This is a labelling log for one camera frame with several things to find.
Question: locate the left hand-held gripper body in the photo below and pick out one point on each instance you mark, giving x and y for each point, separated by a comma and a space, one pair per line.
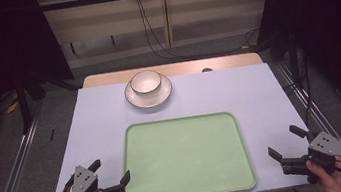
83, 184

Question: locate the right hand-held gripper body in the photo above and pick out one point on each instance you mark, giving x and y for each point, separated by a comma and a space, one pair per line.
329, 147

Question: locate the person's right hand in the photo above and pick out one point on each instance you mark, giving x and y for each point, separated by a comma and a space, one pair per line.
330, 181

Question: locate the small black stick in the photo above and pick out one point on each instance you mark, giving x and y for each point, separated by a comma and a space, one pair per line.
52, 135

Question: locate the white table cover sheet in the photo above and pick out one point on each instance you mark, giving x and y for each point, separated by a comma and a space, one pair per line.
246, 98

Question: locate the light green tray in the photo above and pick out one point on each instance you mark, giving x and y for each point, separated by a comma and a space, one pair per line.
185, 157

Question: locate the white plate with dark rim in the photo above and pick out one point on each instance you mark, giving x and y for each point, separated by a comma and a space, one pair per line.
150, 101

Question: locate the white bowl with dark rim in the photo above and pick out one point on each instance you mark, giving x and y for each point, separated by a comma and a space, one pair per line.
145, 81

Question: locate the wooden table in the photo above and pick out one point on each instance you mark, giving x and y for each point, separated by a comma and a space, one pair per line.
227, 62

